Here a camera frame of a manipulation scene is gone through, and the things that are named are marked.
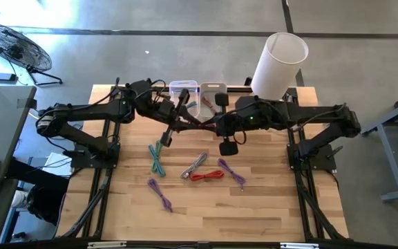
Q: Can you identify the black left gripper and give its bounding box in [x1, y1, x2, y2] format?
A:
[155, 89, 202, 147]

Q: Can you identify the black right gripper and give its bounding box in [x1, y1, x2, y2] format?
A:
[202, 92, 245, 156]

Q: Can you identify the reddish brown usb cable bundle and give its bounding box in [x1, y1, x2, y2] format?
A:
[201, 95, 217, 115]

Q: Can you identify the green usb cable bundle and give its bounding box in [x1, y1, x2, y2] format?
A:
[150, 140, 164, 174]

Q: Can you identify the purple usb cable bundle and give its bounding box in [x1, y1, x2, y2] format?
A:
[217, 158, 247, 192]
[146, 178, 173, 213]

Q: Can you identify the grey usb cable bundle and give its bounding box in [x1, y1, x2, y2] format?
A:
[180, 151, 209, 180]

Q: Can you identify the red usb cable bundle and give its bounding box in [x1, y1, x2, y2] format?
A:
[189, 169, 225, 183]

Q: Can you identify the clear plastic bin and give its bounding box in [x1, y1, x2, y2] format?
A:
[169, 80, 200, 118]

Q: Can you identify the white plastic bin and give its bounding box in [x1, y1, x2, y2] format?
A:
[198, 82, 228, 120]

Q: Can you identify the table lamp with white shade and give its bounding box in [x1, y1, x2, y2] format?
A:
[250, 32, 310, 101]

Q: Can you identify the white paper sheet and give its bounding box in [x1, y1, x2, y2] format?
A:
[41, 151, 74, 177]

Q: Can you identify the person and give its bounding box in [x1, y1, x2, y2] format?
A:
[5, 157, 70, 225]

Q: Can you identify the workbench with blue grey legs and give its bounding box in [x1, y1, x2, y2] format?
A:
[361, 88, 398, 203]

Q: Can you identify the black floor fan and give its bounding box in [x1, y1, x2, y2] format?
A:
[0, 22, 64, 86]

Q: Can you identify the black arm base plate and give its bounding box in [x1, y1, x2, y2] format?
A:
[70, 143, 120, 169]
[287, 143, 338, 171]

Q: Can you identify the black aluminium table frame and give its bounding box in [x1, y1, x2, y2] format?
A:
[0, 84, 398, 249]

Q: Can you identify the silver frame bracket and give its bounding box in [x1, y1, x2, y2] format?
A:
[280, 242, 319, 249]
[87, 241, 127, 249]

